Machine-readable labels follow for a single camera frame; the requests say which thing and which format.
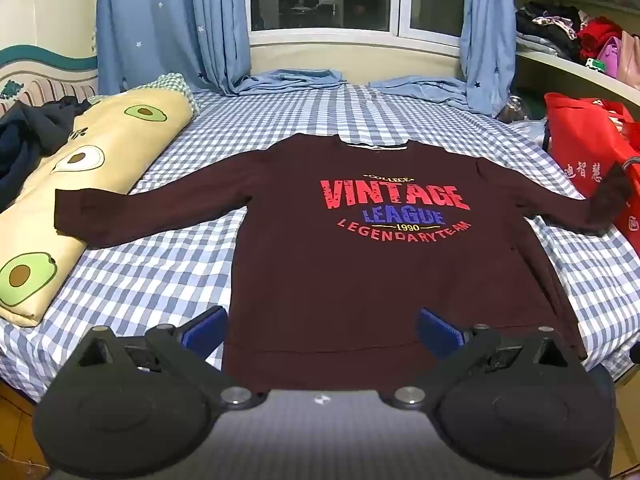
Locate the dark navy clothing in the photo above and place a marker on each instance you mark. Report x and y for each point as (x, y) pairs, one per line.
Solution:
(20, 145)

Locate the pink bag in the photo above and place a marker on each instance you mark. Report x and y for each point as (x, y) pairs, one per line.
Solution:
(627, 60)

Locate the striped bed headboard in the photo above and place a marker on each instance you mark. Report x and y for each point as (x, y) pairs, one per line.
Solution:
(30, 85)

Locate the pile of dark clothes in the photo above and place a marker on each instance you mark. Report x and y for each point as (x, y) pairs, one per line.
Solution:
(545, 25)

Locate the dark brown object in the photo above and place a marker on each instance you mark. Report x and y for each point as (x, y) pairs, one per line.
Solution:
(512, 109)

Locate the yellow avocado-print pillow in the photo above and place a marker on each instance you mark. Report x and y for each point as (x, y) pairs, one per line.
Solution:
(100, 160)

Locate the blue star curtain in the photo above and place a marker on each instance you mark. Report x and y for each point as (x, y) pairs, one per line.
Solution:
(150, 20)
(487, 35)

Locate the green and white toy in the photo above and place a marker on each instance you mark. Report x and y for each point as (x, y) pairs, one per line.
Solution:
(596, 65)

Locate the maroon printed sweatshirt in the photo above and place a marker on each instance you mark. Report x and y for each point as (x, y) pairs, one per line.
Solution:
(325, 285)

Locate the green checked pillow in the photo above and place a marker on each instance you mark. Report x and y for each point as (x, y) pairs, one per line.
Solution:
(172, 82)

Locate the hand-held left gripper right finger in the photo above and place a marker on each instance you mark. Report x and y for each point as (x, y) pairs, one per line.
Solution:
(440, 334)

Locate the blue checked bed sheet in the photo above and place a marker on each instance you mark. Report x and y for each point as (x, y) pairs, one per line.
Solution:
(350, 110)

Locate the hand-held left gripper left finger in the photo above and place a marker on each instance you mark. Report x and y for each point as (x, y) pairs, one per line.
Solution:
(205, 331)

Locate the red clothing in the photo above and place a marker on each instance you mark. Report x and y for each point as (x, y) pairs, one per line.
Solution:
(597, 35)

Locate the red tote bag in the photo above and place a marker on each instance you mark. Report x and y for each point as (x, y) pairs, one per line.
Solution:
(585, 140)

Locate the white framed window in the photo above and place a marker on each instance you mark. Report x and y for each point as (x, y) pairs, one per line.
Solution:
(325, 0)

